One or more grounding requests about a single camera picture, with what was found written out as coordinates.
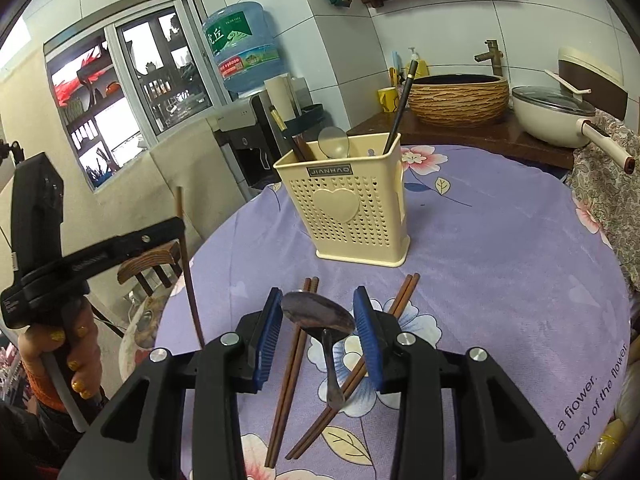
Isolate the brown and cream rice cooker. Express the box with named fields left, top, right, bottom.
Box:
left=557, top=46, right=628, bottom=111

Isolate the blue water bottle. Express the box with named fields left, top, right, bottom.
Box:
left=201, top=1, right=286, bottom=93

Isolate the purple floral tablecloth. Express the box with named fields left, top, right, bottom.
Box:
left=155, top=145, right=633, bottom=480

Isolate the yellow soap dispenser bottle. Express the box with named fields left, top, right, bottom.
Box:
left=407, top=47, right=430, bottom=78

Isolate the bronze faucet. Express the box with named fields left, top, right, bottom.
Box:
left=474, top=39, right=507, bottom=78

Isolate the cream pot with lid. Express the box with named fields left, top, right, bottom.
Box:
left=511, top=85, right=637, bottom=176

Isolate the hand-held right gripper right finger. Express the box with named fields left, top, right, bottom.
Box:
left=352, top=285, right=581, bottom=480

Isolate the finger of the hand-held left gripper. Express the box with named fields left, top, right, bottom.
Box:
left=60, top=216, right=187, bottom=282

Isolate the sliding window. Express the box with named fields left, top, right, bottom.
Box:
left=44, top=0, right=231, bottom=191

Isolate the cream plastic utensil holder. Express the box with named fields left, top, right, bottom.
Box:
left=273, top=131, right=412, bottom=267

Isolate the wooden counter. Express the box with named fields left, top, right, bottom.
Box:
left=345, top=107, right=576, bottom=171

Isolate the large metal spoon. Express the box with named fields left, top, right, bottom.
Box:
left=281, top=291, right=357, bottom=409

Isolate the person's left hand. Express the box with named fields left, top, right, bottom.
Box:
left=20, top=304, right=106, bottom=402

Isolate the floral cloth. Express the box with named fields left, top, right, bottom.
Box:
left=572, top=110, right=640, bottom=291

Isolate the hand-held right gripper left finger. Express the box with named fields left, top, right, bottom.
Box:
left=57, top=287, right=286, bottom=480

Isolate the cat print cushion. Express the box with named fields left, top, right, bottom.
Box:
left=120, top=295, right=172, bottom=351

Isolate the grey water dispenser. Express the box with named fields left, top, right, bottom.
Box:
left=212, top=92, right=301, bottom=196

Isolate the yellow mug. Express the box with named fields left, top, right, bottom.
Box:
left=377, top=86, right=401, bottom=113

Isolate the wicker pattern basin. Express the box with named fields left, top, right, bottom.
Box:
left=407, top=74, right=510, bottom=127

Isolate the wooden chair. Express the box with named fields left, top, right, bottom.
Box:
left=117, top=240, right=183, bottom=297

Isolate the person's left forearm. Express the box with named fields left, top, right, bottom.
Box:
left=0, top=370, right=108, bottom=466

